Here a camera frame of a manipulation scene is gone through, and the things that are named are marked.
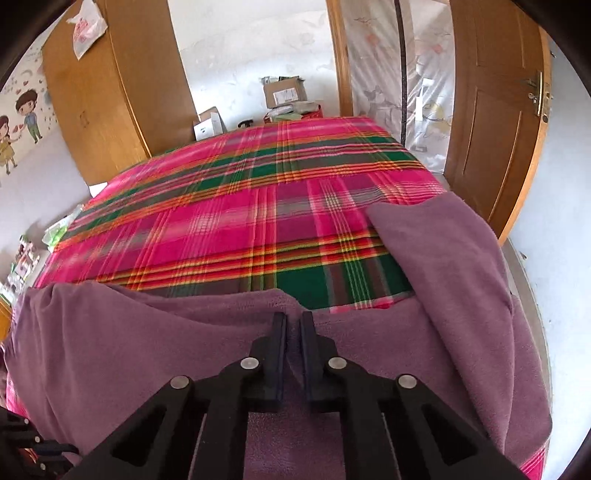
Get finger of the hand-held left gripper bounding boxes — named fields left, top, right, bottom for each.
left=0, top=408, right=80, bottom=476

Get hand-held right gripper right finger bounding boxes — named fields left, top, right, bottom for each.
left=300, top=312, right=532, bottom=480

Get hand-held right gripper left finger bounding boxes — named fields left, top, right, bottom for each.
left=65, top=312, right=288, bottom=480

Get purple fleece garment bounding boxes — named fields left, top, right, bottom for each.
left=4, top=191, right=553, bottom=480

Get pink plaid bed sheet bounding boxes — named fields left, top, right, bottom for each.
left=4, top=115, right=550, bottom=480

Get green plastic bags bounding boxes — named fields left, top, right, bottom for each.
left=43, top=208, right=84, bottom=253

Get white cardboard box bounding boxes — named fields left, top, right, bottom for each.
left=193, top=107, right=227, bottom=142

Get brown cardboard box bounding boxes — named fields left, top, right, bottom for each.
left=262, top=75, right=308, bottom=108

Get clear printed plastic door curtain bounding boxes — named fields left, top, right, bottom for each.
left=339, top=0, right=456, bottom=174

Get wooden door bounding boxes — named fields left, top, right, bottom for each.
left=443, top=0, right=553, bottom=246

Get wooden wardrobe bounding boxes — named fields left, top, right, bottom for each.
left=41, top=0, right=199, bottom=186

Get metal door lock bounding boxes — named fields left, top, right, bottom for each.
left=522, top=69, right=553, bottom=119

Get white plastic bag red print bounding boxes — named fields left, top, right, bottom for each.
left=66, top=0, right=110, bottom=60

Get wooden door frame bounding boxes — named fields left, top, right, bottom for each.
left=325, top=0, right=354, bottom=119

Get cartoon children wall sticker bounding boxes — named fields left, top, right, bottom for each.
left=0, top=46, right=59, bottom=177

